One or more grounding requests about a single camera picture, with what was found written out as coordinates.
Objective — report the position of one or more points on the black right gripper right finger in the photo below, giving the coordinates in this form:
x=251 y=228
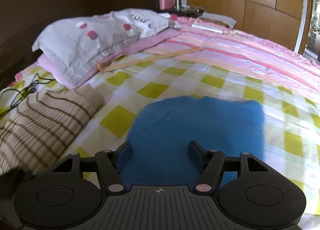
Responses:
x=209 y=164

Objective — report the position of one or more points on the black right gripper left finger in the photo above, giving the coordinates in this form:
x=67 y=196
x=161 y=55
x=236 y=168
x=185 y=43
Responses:
x=110 y=164

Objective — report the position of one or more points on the blue striped knit sweater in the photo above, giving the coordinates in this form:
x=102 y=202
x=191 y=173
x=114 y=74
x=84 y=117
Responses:
x=162 y=131

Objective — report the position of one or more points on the beige brown striped folded sweater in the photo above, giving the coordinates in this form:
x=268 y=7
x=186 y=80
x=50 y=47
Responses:
x=44 y=125

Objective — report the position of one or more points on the yellow white checkered bedsheet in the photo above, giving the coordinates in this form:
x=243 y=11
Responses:
x=291 y=120

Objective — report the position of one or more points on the pink pillow under white pillow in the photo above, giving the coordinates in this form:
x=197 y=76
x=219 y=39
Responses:
x=138 y=46

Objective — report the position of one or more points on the pink striped quilt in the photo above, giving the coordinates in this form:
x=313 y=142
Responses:
x=246 y=54

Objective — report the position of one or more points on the white pillow with pink dots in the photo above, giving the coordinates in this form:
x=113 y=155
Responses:
x=73 y=45

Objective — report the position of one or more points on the white folded cloth on nightstand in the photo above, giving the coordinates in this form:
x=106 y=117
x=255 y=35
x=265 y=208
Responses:
x=226 y=21

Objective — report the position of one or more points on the pink storage box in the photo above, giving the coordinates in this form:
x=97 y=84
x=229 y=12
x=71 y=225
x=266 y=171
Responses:
x=166 y=4

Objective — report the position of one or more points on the steel thermos cup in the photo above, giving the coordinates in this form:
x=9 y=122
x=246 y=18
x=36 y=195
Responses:
x=177 y=4

